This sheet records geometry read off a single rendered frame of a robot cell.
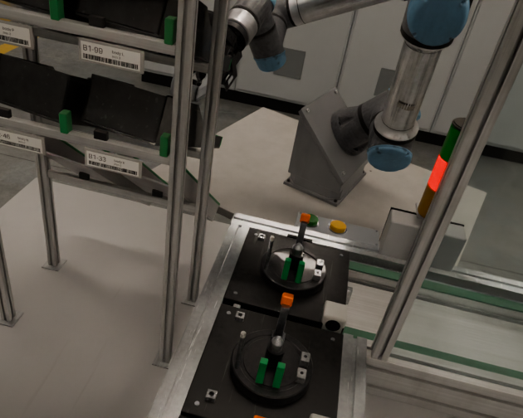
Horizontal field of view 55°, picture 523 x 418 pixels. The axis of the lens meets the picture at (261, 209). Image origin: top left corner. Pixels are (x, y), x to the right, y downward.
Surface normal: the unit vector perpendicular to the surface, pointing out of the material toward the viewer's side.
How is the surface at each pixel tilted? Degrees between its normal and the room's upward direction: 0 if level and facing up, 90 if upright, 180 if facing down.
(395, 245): 90
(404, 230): 90
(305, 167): 90
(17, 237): 0
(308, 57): 90
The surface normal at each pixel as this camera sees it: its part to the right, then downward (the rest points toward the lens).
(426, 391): -0.19, 0.54
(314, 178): -0.50, 0.44
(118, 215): 0.15, -0.81
